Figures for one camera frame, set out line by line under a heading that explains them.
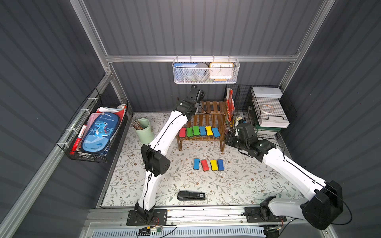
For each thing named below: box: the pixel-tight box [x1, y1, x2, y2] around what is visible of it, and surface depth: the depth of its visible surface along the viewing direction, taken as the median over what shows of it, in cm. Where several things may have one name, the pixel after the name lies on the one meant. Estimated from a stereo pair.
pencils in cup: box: [130, 119, 144, 130], surface depth 93 cm
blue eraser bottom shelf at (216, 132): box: [211, 127, 221, 138], surface depth 90 cm
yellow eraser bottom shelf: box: [205, 125, 214, 136], surface depth 91 cm
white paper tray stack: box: [251, 86, 291, 128], surface depth 97 cm
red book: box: [226, 87, 235, 123], surface depth 114 cm
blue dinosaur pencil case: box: [81, 112, 120, 154], surface depth 66 cm
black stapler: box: [177, 190, 206, 201], surface depth 80 cm
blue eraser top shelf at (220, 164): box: [217, 159, 225, 172], surface depth 93 cm
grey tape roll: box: [193, 62, 210, 81], surface depth 89 cm
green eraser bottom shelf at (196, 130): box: [192, 125, 200, 136], surface depth 91 cm
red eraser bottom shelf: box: [178, 127, 187, 138], surface depth 90 cm
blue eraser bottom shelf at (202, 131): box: [199, 125, 207, 136], surface depth 91 cm
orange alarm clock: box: [208, 61, 235, 82], surface depth 90 cm
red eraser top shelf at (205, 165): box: [200, 159, 210, 172], surface depth 93 cm
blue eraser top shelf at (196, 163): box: [192, 158, 201, 171], surface depth 94 cm
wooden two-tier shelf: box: [176, 100, 228, 153], surface depth 89 cm
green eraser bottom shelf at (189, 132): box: [186, 126, 194, 138], surface depth 89 cm
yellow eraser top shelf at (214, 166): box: [210, 159, 219, 171], surface depth 93 cm
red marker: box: [69, 123, 88, 155], surface depth 66 cm
